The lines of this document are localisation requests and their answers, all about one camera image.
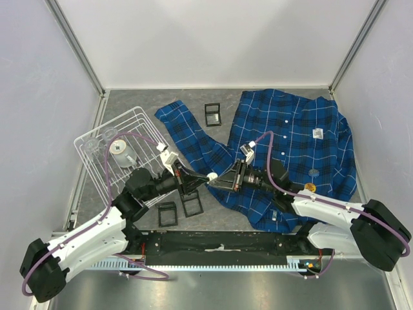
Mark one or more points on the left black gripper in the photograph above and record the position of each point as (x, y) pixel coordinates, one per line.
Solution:
(185, 179)

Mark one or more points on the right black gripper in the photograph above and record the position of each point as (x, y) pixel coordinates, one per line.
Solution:
(237, 175)

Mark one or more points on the light blue round brooch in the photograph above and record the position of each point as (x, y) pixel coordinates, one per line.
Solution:
(212, 176)

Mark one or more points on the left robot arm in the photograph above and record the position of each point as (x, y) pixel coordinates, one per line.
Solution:
(48, 266)

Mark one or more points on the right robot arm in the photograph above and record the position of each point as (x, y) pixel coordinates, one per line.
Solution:
(369, 229)

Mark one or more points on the orange round brooch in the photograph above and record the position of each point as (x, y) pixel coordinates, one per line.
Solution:
(310, 186)

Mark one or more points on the dark blue round brooch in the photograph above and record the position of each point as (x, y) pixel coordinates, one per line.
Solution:
(314, 173)

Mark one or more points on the white ceramic mug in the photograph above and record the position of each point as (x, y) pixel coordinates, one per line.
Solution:
(123, 154)

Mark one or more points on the clear glass right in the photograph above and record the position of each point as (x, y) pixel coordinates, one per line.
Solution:
(108, 134)

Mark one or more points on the clear glass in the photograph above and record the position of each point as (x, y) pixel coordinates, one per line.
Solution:
(108, 134)
(93, 149)

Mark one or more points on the clear glass left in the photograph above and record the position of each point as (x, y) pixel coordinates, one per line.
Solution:
(93, 149)

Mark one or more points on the black frame front middle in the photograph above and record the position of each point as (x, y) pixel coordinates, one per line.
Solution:
(191, 203)

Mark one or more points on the black frame near rack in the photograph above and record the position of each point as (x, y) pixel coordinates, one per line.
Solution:
(167, 214)

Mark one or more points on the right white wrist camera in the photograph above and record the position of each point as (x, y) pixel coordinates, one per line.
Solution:
(248, 150)

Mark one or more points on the black frame at back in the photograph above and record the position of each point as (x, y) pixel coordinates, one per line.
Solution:
(212, 114)

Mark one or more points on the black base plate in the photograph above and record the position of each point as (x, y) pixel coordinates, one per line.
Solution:
(163, 242)

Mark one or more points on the white wire dish rack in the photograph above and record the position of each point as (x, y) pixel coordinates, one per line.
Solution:
(138, 130)

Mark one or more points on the light blue cable duct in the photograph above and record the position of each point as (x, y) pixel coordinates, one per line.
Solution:
(113, 263)

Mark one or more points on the left aluminium frame post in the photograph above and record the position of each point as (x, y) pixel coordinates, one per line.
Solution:
(75, 45)

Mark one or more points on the aluminium frame post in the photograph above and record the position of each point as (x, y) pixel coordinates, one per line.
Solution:
(357, 43)
(75, 45)

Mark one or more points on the right aluminium frame post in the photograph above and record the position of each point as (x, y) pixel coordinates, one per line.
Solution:
(357, 43)

